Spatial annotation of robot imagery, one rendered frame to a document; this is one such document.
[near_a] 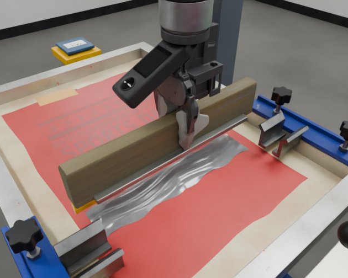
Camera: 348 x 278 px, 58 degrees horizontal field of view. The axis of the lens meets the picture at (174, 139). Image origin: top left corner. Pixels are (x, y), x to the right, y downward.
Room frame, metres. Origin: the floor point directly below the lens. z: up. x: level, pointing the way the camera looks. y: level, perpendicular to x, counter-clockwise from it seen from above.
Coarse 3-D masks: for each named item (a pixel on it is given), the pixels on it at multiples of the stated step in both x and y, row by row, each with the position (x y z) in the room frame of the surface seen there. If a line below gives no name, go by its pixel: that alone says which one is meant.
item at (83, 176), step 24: (216, 96) 0.50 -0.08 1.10; (240, 96) 0.52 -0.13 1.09; (168, 120) 0.42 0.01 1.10; (216, 120) 0.48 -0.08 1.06; (120, 144) 0.36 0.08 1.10; (144, 144) 0.38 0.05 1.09; (168, 144) 0.41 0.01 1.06; (72, 168) 0.31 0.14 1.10; (96, 168) 0.33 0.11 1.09; (120, 168) 0.35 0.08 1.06; (72, 192) 0.30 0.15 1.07; (96, 192) 0.32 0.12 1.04
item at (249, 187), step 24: (96, 96) 0.74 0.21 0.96; (240, 168) 0.46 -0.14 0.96; (264, 168) 0.46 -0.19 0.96; (288, 168) 0.46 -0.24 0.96; (192, 192) 0.39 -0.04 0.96; (216, 192) 0.39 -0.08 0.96; (240, 192) 0.39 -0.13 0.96; (264, 192) 0.39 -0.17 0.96; (288, 192) 0.39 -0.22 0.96; (240, 216) 0.34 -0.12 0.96; (264, 216) 0.34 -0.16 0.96
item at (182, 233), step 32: (32, 128) 0.59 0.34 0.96; (32, 160) 0.48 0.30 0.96; (64, 160) 0.48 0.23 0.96; (64, 192) 0.39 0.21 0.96; (128, 224) 0.32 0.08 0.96; (160, 224) 0.32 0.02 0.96; (192, 224) 0.32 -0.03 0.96; (224, 224) 0.32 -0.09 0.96; (128, 256) 0.26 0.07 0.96; (160, 256) 0.26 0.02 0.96; (192, 256) 0.26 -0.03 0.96
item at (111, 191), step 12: (240, 120) 0.51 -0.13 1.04; (216, 132) 0.47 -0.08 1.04; (192, 144) 0.44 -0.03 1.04; (204, 144) 0.45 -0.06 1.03; (168, 156) 0.41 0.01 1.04; (180, 156) 0.41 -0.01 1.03; (144, 168) 0.38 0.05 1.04; (156, 168) 0.38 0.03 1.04; (132, 180) 0.35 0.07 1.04; (108, 192) 0.33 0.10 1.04
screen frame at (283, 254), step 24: (144, 48) 0.97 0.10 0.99; (48, 72) 0.81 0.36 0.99; (72, 72) 0.82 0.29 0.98; (96, 72) 0.87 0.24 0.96; (0, 96) 0.70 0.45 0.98; (24, 96) 0.73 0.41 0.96; (264, 120) 0.58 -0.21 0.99; (0, 168) 0.42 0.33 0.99; (336, 168) 0.44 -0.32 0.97; (0, 192) 0.36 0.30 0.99; (336, 192) 0.36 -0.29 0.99; (24, 216) 0.31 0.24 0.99; (312, 216) 0.31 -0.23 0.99; (336, 216) 0.31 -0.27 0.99; (288, 240) 0.27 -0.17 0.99; (312, 240) 0.27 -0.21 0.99; (264, 264) 0.23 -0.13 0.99; (288, 264) 0.23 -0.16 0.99
